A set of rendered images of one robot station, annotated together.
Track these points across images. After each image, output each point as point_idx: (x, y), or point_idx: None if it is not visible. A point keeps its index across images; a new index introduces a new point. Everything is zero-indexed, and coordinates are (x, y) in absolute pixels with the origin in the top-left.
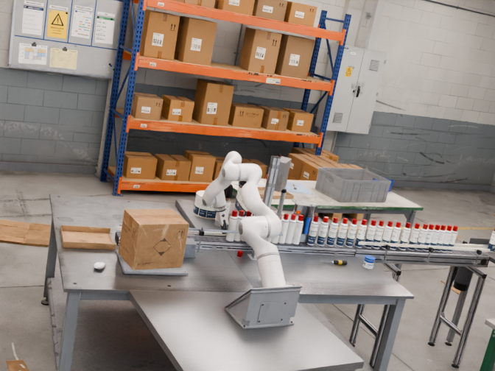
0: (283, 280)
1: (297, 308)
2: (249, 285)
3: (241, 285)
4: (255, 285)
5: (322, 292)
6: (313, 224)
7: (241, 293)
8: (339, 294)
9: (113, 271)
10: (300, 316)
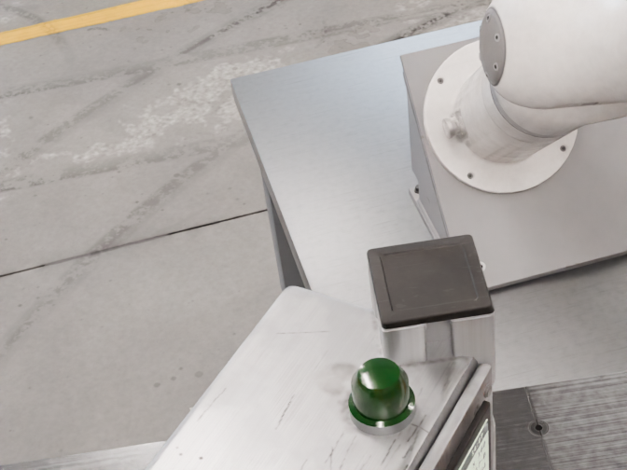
0: (474, 72)
1: (355, 296)
2: (564, 443)
3: (606, 442)
4: (523, 458)
5: (151, 458)
6: None
7: (613, 366)
8: (56, 462)
9: None
10: (363, 244)
